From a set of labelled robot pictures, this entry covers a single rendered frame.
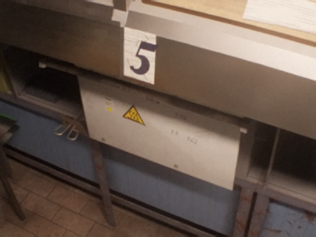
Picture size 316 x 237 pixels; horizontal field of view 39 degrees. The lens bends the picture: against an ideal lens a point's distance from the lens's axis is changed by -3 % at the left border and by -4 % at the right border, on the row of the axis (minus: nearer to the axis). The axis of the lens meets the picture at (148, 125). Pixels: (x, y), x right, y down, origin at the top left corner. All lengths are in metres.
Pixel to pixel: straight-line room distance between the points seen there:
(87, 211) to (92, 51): 1.67
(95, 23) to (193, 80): 0.29
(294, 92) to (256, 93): 0.09
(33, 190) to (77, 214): 0.35
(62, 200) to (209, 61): 1.94
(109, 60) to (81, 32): 0.11
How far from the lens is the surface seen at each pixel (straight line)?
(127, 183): 2.33
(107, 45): 1.19
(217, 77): 1.08
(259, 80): 1.05
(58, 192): 2.89
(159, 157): 1.71
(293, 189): 1.81
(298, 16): 1.02
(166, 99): 1.31
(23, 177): 3.03
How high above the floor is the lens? 2.28
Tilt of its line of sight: 46 degrees down
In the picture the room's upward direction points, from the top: 4 degrees counter-clockwise
